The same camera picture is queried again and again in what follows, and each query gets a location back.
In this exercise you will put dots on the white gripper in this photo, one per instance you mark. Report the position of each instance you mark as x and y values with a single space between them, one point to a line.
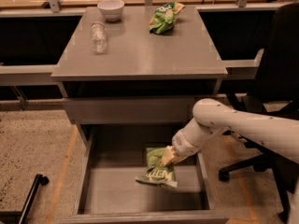
183 145

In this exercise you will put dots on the green jalapeno chip bag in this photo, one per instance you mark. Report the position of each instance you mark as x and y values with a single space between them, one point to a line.
157 175

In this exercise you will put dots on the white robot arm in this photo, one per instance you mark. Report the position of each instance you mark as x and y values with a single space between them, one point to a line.
210 117

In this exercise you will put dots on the open grey middle drawer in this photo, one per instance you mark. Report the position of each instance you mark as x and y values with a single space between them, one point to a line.
109 194

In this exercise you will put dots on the grey closed upper drawer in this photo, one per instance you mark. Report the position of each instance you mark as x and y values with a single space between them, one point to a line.
153 110

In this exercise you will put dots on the grey drawer cabinet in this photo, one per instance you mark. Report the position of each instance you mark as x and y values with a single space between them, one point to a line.
137 63

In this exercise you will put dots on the light green chip bag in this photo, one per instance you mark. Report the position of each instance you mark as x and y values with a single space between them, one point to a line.
164 17

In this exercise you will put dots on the black office chair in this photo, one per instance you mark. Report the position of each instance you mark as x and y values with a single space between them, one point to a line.
277 79

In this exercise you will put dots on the clear plastic water bottle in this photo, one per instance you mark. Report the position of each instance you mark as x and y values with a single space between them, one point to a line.
98 38

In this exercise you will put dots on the black chair leg with caster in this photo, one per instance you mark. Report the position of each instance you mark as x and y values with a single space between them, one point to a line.
19 217

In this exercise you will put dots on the white ceramic bowl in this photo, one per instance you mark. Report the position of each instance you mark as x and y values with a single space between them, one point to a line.
111 10

